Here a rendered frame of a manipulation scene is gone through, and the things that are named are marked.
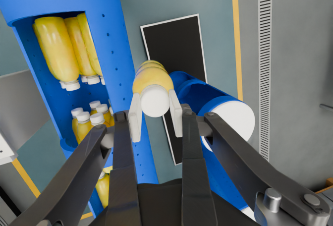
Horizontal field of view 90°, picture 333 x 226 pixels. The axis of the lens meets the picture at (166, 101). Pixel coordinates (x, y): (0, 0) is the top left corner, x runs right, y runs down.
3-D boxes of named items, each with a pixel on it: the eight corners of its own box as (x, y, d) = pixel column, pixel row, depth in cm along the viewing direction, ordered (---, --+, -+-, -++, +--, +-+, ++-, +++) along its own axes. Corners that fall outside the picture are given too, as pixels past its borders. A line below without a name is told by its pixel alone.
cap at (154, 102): (134, 101, 23) (134, 106, 21) (153, 80, 22) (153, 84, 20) (156, 117, 24) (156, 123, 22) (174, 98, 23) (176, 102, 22)
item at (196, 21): (171, 157, 205) (174, 166, 191) (138, 27, 151) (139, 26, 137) (210, 144, 212) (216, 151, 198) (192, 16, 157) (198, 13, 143)
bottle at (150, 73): (130, 75, 40) (118, 103, 22) (149, 52, 39) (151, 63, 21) (152, 93, 42) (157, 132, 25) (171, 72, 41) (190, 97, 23)
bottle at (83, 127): (112, 161, 61) (97, 116, 55) (93, 172, 57) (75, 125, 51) (105, 153, 66) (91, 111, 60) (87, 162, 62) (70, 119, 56)
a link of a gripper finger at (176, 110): (174, 110, 15) (182, 109, 15) (168, 88, 22) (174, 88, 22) (176, 138, 16) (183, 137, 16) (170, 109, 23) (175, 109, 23)
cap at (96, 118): (103, 116, 54) (101, 110, 54) (105, 120, 51) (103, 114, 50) (90, 120, 53) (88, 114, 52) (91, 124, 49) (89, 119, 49)
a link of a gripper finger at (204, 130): (185, 125, 14) (219, 121, 14) (177, 103, 19) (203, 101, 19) (186, 140, 15) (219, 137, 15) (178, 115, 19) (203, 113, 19)
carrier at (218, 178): (184, 157, 190) (207, 153, 196) (226, 241, 110) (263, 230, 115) (184, 135, 181) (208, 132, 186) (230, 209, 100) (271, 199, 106)
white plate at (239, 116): (265, 122, 82) (263, 121, 83) (231, 89, 72) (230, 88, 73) (227, 162, 85) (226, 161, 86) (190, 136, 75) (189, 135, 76)
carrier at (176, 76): (196, 83, 164) (176, 64, 154) (264, 121, 83) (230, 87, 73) (178, 104, 167) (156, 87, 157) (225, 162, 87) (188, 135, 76)
